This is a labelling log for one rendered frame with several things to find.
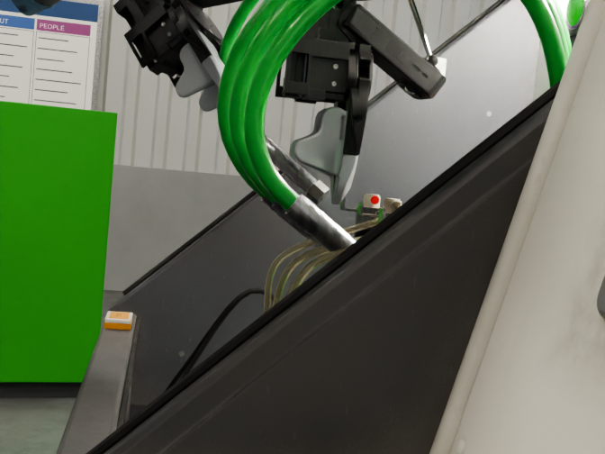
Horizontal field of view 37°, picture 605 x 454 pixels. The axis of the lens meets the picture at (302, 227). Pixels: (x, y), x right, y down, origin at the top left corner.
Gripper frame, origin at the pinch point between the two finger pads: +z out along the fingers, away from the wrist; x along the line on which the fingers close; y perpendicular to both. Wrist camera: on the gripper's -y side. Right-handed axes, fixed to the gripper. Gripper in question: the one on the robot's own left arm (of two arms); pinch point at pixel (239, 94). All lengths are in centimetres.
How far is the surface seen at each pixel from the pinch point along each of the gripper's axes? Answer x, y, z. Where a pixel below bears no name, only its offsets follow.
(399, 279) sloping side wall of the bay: 31, -10, 38
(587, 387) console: 40, -16, 50
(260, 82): 30.2, -9.2, 20.7
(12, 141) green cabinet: -199, 147, -190
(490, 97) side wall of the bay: -33.2, -20.8, 3.4
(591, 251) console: 37, -20, 44
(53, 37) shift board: -416, 207, -429
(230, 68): 18.7, -5.2, 10.1
